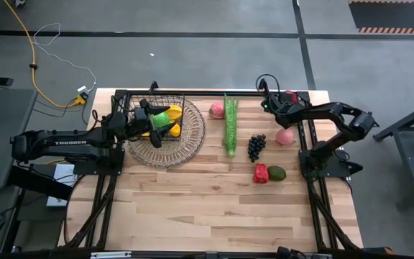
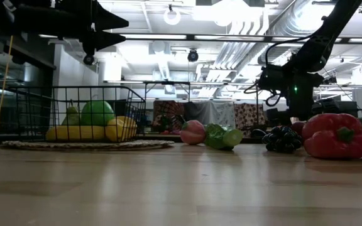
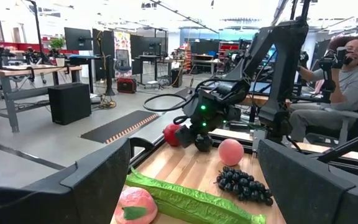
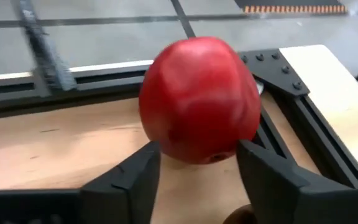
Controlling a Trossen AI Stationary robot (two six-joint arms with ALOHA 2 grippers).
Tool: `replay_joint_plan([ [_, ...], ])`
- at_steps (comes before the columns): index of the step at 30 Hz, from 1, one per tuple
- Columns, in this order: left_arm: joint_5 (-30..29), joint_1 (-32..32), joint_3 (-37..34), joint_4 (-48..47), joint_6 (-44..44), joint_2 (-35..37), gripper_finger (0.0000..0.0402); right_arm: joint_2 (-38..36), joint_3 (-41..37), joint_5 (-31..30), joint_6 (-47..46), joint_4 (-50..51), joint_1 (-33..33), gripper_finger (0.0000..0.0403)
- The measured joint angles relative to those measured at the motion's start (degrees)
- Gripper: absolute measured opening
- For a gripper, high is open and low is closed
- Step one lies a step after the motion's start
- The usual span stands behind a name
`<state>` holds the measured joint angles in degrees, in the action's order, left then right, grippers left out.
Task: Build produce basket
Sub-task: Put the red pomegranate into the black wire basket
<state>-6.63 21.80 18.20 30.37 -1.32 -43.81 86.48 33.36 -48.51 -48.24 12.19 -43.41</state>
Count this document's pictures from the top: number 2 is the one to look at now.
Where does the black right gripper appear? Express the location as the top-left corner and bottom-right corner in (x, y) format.
(266, 69), (330, 127)

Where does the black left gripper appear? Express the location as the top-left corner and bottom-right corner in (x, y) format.
(11, 0), (129, 57)

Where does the dark purple grape bunch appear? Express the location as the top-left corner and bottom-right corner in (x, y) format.
(261, 125), (304, 154)

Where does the red bell pepper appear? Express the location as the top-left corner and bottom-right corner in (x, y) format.
(301, 113), (362, 160)

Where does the long green leafy vegetable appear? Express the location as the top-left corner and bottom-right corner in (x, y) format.
(204, 123), (244, 151)

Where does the green apple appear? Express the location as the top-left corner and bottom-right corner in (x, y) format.
(80, 100), (116, 127)

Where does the green pear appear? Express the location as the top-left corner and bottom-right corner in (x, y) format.
(62, 105), (81, 126)

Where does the pink peach with green leaf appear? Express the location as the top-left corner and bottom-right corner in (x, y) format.
(179, 119), (207, 146)

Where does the yellow banana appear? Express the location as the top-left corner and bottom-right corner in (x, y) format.
(45, 125), (106, 142)

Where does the black computer monitor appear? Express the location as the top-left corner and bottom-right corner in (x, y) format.
(328, 100), (359, 119)

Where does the floral patterned cloth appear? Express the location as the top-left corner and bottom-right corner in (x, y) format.
(234, 102), (266, 130)

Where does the white cloth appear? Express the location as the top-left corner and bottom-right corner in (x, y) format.
(211, 102), (237, 129)

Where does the black metal rack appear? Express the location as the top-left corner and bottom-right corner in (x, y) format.
(143, 80), (263, 126)

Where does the dark red mandala cloth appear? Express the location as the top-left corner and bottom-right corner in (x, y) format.
(153, 100), (185, 133)

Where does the grey cloth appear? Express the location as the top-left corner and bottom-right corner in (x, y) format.
(184, 101), (214, 126)

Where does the round woven placemat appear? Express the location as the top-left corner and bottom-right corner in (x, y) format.
(1, 139), (175, 151)

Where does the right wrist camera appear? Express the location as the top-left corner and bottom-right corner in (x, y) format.
(258, 64), (288, 92)

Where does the black wire basket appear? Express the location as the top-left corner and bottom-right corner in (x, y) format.
(6, 85), (146, 143)

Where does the white ring lamp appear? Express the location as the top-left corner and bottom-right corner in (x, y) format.
(163, 4), (182, 26)

